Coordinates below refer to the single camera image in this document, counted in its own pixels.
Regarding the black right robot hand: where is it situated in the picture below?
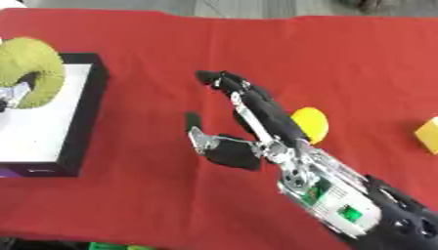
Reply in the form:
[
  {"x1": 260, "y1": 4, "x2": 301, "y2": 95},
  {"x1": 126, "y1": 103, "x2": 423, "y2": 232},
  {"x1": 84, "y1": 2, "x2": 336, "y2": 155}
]
[{"x1": 183, "y1": 68, "x2": 314, "y2": 172}]

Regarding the green plastic object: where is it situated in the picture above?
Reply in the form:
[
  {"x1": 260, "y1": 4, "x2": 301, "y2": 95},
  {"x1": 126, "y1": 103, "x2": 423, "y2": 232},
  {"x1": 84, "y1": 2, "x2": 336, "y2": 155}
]
[{"x1": 87, "y1": 241, "x2": 159, "y2": 250}]

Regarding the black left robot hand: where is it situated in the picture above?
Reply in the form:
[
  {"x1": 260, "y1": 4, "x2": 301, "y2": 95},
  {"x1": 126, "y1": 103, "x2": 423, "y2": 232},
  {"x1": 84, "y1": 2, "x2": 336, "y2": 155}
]
[{"x1": 0, "y1": 72, "x2": 41, "y2": 113}]

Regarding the yellow round toy fruit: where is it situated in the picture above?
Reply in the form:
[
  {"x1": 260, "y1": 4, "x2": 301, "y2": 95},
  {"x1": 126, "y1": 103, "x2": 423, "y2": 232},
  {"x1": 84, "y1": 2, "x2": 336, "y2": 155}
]
[{"x1": 288, "y1": 106, "x2": 332, "y2": 146}]

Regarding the green crescent soft toy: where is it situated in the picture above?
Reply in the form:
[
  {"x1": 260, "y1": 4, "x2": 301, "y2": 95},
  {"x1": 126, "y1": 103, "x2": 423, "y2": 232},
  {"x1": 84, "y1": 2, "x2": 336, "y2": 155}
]
[{"x1": 0, "y1": 36, "x2": 67, "y2": 110}]

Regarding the black box white inside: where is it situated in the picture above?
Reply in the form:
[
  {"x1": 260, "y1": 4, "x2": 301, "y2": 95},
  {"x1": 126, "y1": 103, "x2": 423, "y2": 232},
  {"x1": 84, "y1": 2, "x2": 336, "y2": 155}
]
[{"x1": 0, "y1": 52, "x2": 111, "y2": 179}]

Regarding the yellow block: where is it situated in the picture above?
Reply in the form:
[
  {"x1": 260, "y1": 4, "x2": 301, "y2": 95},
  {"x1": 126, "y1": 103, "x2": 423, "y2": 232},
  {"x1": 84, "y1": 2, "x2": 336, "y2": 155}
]
[{"x1": 414, "y1": 115, "x2": 438, "y2": 156}]

